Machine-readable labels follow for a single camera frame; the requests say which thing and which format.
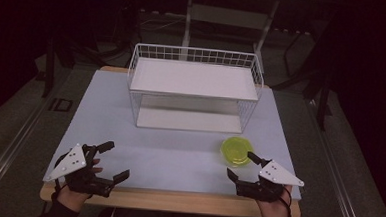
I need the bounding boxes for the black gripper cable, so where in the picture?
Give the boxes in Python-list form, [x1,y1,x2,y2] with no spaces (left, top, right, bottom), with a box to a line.
[280,185,294,216]

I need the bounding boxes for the translucent green bowl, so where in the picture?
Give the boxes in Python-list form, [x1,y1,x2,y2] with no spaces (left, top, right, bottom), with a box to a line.
[219,135,256,169]

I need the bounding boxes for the person's right hand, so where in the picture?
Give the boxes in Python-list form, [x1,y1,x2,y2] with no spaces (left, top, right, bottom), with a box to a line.
[255,183,294,217]

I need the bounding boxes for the black stand leg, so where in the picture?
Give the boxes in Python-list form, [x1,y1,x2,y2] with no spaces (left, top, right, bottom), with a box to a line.
[40,35,59,99]

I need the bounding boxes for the metal floor rail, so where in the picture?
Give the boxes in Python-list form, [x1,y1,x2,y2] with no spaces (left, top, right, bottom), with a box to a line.
[297,97,373,217]
[0,65,71,204]

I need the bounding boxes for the person's left hand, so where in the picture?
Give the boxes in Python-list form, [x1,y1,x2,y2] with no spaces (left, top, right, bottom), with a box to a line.
[54,156,104,215]

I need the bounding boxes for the pale blue table mat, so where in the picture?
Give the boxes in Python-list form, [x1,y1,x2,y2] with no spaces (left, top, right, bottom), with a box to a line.
[42,66,309,201]

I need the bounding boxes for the white floor cable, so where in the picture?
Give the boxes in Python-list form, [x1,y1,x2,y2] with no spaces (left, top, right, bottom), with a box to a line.
[138,14,188,36]

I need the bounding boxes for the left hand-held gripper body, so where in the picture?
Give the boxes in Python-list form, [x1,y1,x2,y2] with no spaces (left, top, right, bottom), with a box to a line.
[41,141,118,200]

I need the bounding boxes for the grey metal stand frame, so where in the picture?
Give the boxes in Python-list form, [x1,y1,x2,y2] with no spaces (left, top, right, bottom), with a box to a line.
[179,0,282,74]

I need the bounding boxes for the black stand legs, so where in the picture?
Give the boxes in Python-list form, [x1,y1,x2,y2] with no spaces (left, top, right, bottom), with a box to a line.
[269,26,338,132]

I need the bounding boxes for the black floor bracket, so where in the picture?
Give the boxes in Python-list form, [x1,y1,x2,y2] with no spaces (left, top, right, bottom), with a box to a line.
[48,97,74,113]

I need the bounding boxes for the white wire shelf rack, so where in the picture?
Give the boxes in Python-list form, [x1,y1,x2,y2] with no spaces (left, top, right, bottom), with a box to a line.
[124,42,267,136]

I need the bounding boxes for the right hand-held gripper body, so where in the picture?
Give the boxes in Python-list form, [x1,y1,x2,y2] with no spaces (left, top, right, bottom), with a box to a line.
[235,157,306,205]

